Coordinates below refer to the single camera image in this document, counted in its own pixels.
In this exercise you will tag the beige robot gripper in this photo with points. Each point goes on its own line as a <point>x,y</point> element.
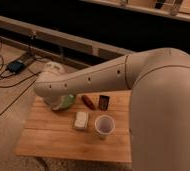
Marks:
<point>50,72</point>

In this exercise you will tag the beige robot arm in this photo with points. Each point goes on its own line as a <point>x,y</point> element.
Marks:
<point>159,82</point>

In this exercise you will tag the long baseboard shelf unit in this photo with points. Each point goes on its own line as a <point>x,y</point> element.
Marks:
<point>63,40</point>

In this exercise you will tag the red-brown oblong object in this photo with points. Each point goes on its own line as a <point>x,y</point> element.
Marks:
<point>88,102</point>

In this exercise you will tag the white rectangular sponge block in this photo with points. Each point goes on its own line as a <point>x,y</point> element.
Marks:
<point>81,120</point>

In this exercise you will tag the small dark can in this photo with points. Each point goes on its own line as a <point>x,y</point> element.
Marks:
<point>103,102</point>

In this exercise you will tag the wooden table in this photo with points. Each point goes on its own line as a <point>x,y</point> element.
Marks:
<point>52,134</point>

